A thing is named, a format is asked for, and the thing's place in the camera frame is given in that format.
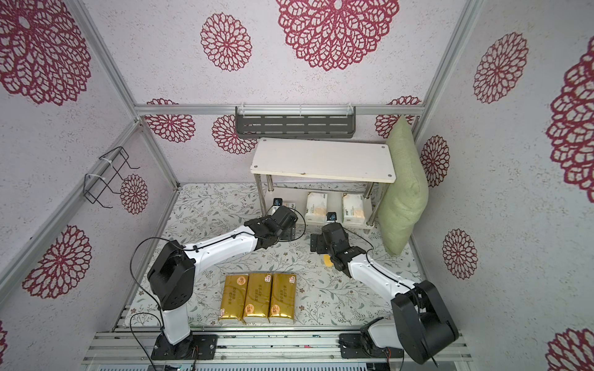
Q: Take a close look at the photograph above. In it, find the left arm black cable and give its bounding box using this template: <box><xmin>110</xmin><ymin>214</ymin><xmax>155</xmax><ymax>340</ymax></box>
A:
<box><xmin>128</xmin><ymin>203</ymin><xmax>307</xmax><ymax>371</ymax></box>

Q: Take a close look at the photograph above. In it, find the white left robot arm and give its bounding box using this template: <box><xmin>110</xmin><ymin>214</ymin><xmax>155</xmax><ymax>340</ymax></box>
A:
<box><xmin>147</xmin><ymin>206</ymin><xmax>299</xmax><ymax>346</ymax></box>

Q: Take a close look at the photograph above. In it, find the gold tissue pack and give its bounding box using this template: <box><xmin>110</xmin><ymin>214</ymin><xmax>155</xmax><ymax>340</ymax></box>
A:
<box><xmin>243</xmin><ymin>273</ymin><xmax>272</xmax><ymax>323</ymax></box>
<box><xmin>269</xmin><ymin>273</ymin><xmax>296</xmax><ymax>324</ymax></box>
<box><xmin>219</xmin><ymin>275</ymin><xmax>249</xmax><ymax>323</ymax></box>

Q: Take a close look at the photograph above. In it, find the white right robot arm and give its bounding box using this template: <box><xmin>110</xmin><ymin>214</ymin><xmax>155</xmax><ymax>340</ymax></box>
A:
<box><xmin>310</xmin><ymin>223</ymin><xmax>460</xmax><ymax>365</ymax></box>

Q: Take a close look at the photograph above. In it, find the small yellow object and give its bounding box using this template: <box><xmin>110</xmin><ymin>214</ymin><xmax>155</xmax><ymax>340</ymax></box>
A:
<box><xmin>323</xmin><ymin>254</ymin><xmax>334</xmax><ymax>267</ymax></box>

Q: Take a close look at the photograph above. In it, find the white two-tier shelf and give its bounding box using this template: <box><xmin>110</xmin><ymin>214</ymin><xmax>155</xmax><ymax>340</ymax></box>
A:
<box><xmin>251</xmin><ymin>138</ymin><xmax>397</xmax><ymax>230</ymax></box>

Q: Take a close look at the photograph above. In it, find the grey wall-mounted metal rack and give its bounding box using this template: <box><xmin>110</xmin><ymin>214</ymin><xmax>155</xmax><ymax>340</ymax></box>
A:
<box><xmin>235</xmin><ymin>106</ymin><xmax>356</xmax><ymax>139</ymax></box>

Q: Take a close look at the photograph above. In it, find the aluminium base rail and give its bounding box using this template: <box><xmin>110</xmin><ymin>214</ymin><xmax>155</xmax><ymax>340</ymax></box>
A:
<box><xmin>82</xmin><ymin>328</ymin><xmax>474</xmax><ymax>365</ymax></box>

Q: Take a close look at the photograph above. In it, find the black wire wall rack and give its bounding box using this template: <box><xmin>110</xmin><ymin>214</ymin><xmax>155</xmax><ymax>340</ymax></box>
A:
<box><xmin>82</xmin><ymin>146</ymin><xmax>139</xmax><ymax>210</ymax></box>

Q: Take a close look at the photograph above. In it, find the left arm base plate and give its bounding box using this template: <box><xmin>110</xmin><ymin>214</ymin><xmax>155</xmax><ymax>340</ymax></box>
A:
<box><xmin>150</xmin><ymin>334</ymin><xmax>218</xmax><ymax>361</ymax></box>

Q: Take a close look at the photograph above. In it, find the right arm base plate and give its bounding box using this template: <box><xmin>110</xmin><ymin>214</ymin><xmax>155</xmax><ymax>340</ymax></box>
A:
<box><xmin>338</xmin><ymin>333</ymin><xmax>405</xmax><ymax>359</ymax></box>

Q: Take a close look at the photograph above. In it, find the green pillow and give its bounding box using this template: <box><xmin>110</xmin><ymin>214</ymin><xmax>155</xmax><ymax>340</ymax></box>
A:
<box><xmin>377</xmin><ymin>117</ymin><xmax>428</xmax><ymax>256</ymax></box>

